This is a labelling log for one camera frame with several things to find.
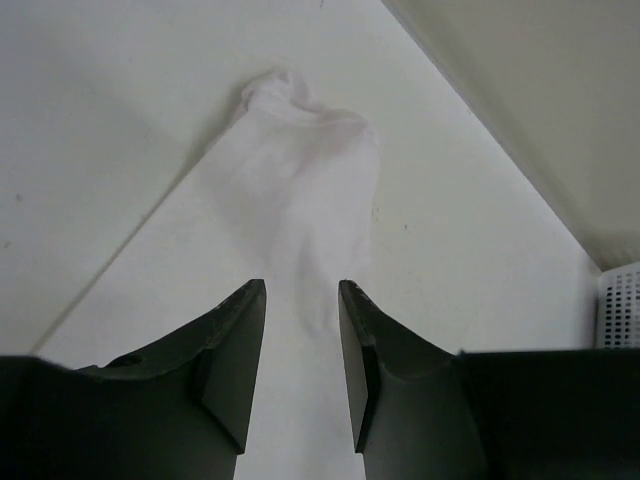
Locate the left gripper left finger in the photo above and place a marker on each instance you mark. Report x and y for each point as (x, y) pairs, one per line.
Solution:
(177, 408)

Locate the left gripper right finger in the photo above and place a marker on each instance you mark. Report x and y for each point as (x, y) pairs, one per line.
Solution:
(420, 412)

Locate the pale pink tank top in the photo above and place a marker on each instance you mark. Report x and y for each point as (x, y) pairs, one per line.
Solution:
(284, 194)

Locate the white plastic laundry basket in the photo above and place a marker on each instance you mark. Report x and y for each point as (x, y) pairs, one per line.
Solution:
(618, 308)

